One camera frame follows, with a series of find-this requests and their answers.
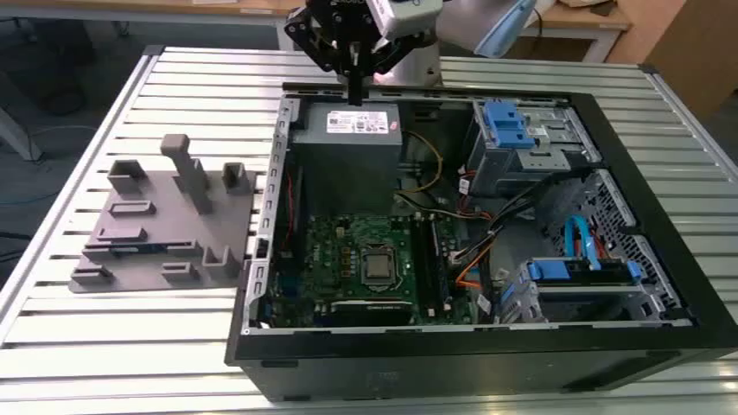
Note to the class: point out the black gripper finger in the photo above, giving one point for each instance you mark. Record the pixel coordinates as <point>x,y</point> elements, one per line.
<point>311,43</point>
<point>361,78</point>

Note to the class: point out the dark RAM stick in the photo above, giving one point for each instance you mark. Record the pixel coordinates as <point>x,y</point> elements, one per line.
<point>141,248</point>

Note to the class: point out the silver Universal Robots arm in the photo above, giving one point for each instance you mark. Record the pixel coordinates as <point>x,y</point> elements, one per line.
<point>415,65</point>

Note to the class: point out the grey power supply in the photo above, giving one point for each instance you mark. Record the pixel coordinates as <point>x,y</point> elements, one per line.
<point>345,173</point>

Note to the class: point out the blue drive latch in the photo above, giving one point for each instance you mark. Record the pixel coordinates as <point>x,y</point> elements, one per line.
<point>504,125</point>

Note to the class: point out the metal optical drive cage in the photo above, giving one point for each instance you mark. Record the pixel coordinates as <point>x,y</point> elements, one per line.
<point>542,160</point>

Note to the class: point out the green Dell motherboard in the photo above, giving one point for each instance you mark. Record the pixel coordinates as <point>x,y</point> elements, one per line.
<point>345,242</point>

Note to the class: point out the silver CPU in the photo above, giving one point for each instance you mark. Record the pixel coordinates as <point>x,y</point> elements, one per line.
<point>382,266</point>

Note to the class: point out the black office chair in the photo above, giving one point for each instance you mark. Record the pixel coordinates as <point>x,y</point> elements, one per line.
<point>57,65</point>

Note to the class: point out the grey parts rack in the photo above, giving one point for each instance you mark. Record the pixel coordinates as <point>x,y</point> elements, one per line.
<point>167,216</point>

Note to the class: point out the black graphics card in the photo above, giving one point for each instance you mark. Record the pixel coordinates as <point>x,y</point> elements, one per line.
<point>368,311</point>

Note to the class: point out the white desk leg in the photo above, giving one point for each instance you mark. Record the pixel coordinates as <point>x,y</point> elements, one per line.
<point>23,138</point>

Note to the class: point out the hard disk in blue carrier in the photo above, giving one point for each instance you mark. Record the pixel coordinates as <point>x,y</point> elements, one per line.
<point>550,270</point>

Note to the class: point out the wooden cabinet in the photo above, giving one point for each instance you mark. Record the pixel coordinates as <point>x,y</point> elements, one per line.
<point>691,43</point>

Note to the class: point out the metal disk bay cage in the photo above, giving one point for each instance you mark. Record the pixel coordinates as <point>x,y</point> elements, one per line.
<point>582,294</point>

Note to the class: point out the black PC case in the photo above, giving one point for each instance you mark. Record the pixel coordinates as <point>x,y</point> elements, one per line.
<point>460,372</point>

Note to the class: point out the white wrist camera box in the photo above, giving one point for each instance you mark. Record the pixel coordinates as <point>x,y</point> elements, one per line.
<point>403,17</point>

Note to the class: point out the wooden desk white frame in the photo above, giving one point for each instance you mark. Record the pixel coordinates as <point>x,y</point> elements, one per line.
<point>172,6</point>
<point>576,19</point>

